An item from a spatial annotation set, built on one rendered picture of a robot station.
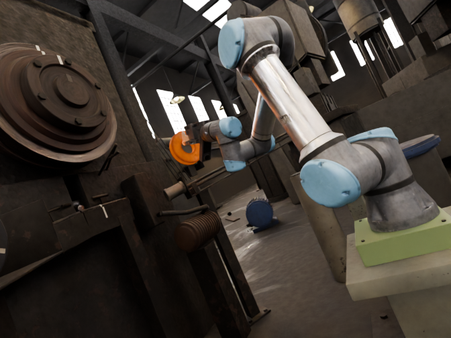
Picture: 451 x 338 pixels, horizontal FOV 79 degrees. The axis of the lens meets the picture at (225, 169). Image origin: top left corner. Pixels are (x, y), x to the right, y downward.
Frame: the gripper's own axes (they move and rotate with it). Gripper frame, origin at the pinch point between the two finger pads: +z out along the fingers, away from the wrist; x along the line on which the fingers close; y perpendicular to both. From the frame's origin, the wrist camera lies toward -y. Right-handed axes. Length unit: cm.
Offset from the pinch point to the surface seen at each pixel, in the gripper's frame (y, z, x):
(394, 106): -14, -18, -188
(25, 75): 33, -3, 50
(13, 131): 17, -3, 58
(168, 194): -19.7, 3.8, 12.9
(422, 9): 76, -9, -330
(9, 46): 46, 9, 51
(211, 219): -34.9, -7.4, 1.5
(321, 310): -76, -43, -14
